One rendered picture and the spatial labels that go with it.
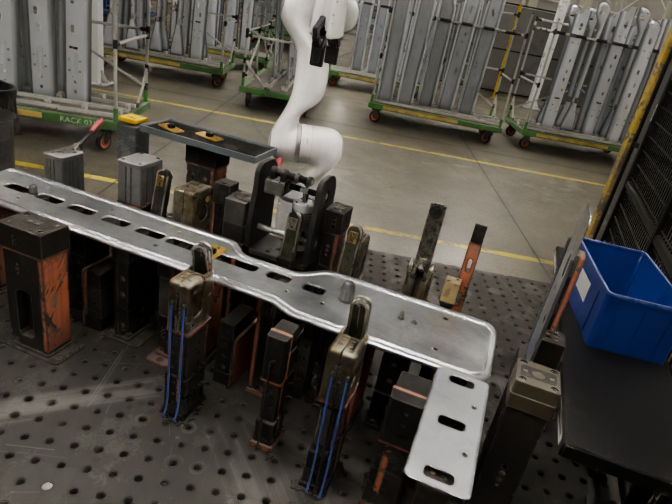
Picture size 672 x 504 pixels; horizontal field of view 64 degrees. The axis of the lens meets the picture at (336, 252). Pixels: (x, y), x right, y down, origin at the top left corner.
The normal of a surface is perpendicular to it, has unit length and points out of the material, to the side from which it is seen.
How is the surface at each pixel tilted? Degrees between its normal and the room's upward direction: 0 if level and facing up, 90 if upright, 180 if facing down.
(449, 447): 0
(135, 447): 0
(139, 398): 0
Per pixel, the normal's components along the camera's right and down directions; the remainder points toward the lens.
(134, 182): -0.34, 0.36
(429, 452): 0.17, -0.89
